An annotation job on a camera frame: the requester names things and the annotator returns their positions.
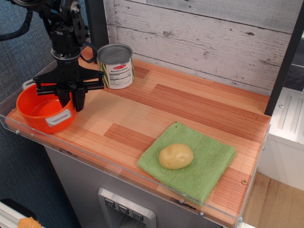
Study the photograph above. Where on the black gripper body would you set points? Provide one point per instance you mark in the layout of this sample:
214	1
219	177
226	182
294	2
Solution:
68	76

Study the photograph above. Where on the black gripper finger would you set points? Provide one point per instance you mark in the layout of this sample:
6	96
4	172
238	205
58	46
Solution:
64	98
79	99

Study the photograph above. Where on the orange toy pot grey handles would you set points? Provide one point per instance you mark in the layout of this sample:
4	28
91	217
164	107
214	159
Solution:
44	112

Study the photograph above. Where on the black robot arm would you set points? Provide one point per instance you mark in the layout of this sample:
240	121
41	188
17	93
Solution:
68	33

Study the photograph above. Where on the green microfibre towel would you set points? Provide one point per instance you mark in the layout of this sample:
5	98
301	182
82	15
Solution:
197	180

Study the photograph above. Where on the toy tin can white label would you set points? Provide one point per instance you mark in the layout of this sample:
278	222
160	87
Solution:
116	63

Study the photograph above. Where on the clear acrylic table guard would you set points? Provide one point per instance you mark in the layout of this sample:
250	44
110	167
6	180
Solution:
116	127

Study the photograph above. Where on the grey toy fridge cabinet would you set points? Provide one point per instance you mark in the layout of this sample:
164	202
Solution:
82	182

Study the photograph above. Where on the yellow toy potato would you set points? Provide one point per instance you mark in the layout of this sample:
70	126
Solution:
176	156

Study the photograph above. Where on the silver dispenser panel with buttons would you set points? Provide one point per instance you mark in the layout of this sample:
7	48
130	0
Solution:
126	210

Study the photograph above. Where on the orange plush object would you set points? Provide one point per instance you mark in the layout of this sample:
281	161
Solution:
28	223

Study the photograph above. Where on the white toy sink unit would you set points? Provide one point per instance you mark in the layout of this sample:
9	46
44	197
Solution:
282	157

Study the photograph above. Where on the black left frame post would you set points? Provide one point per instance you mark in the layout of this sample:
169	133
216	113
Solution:
96	17

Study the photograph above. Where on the black frame post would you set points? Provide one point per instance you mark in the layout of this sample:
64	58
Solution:
96	17
286	63

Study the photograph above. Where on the black right frame post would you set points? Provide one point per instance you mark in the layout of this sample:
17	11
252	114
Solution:
286	63

